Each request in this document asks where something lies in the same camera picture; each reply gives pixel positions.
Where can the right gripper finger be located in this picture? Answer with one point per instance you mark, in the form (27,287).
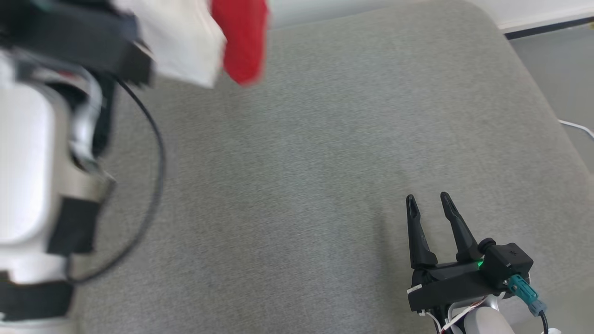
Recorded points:
(417,241)
(461,236)

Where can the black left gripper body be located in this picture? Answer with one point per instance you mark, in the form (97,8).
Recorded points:
(74,37)

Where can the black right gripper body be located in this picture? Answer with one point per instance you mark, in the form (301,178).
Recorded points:
(450,285)

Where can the red basketball jersey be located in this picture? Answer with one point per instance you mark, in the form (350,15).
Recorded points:
(195,41)

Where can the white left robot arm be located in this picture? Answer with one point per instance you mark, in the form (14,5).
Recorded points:
(28,162)

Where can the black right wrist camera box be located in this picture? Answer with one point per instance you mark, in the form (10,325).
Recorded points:
(508,262)

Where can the teal right camera connector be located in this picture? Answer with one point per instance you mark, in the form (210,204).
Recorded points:
(524,292)

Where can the dark wall baseboard strip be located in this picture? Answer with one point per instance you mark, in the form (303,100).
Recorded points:
(552,28)

